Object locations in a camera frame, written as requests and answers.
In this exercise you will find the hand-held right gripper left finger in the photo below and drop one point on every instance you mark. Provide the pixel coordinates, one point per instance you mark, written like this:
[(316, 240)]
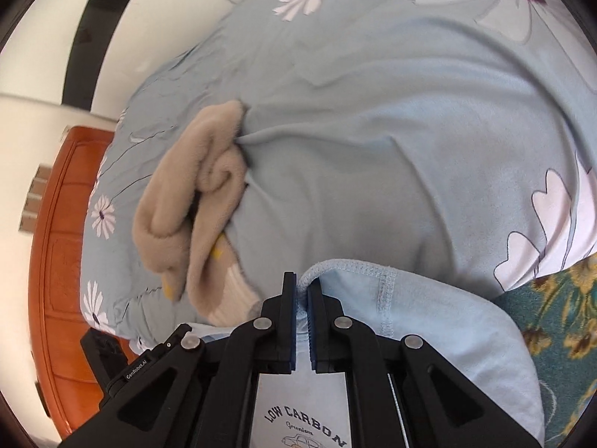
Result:
[(291, 326)]

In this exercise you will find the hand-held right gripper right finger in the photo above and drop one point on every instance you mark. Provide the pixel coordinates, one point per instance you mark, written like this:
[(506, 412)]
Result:
[(311, 331)]

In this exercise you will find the white towel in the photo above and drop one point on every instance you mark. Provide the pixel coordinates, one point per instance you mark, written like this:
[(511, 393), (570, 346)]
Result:
[(443, 336)]

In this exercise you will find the orange wooden headboard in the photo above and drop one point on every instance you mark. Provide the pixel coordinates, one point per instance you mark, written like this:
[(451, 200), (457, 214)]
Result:
[(65, 266)]

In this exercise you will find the beige fleece garment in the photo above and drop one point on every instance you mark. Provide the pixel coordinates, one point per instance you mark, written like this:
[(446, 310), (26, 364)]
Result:
[(177, 205)]

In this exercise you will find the blue floral duvet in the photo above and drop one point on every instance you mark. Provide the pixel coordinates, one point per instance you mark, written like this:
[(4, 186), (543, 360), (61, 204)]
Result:
[(373, 126)]

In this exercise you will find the teal floral fleece blanket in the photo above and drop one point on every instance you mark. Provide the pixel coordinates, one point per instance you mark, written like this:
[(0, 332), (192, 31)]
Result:
[(559, 336)]

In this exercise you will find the white wall switch panel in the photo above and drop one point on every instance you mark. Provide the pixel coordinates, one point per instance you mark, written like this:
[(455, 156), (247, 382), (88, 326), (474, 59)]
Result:
[(35, 196)]

